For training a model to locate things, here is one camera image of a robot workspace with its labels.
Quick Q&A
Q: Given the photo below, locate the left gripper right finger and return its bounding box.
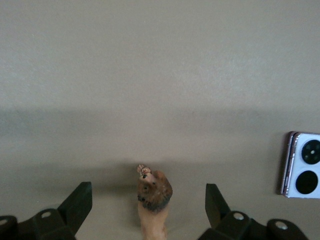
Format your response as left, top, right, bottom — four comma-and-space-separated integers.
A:
197, 183, 309, 240

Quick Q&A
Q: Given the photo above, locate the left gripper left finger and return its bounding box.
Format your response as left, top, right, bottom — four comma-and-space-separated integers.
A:
0, 181, 94, 240

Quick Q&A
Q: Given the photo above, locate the brown lion statue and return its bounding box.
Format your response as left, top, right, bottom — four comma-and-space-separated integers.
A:
136, 163, 174, 240

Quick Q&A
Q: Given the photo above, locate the lilac flip phone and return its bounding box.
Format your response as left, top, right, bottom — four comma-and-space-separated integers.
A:
276, 130, 320, 200

